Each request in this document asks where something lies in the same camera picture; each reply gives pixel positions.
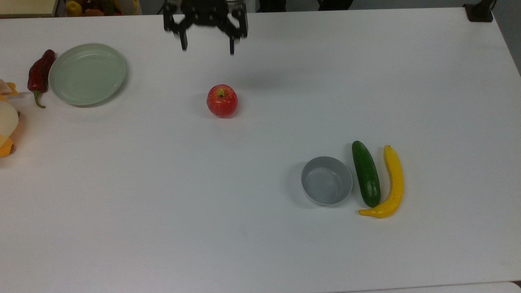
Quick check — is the yellow plush dinosaur toy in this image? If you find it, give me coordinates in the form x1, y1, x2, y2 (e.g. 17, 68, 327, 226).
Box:
0, 96, 20, 158

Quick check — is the red apple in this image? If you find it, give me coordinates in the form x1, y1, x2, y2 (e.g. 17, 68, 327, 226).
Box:
206, 84, 239, 119

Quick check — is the black corner clamp stand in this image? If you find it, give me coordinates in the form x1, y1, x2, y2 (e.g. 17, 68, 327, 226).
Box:
463, 0, 498, 22

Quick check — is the grey metal bowl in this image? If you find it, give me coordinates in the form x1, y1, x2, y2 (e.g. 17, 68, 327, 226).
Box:
301, 156, 353, 206

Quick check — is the wooden board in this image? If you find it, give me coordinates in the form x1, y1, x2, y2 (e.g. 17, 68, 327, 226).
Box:
0, 0, 61, 19

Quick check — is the yellow banana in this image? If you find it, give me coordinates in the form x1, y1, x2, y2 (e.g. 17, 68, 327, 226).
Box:
358, 145, 405, 219

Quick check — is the box of toy fruit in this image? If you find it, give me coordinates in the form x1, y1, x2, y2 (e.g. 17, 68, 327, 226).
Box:
64, 0, 142, 17

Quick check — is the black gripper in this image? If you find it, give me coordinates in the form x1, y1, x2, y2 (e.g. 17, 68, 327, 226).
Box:
164, 0, 249, 55

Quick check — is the pale green plate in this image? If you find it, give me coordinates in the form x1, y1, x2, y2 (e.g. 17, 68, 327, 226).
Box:
48, 43, 127, 107

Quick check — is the green cucumber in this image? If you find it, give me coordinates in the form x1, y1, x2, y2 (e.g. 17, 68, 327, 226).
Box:
352, 140, 381, 208

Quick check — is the red chili pepper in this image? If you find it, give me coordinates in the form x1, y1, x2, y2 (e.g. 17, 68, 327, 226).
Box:
27, 49, 56, 109

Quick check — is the yellow paper toy tag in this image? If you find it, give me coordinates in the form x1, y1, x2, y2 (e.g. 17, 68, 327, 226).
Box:
0, 79, 19, 97

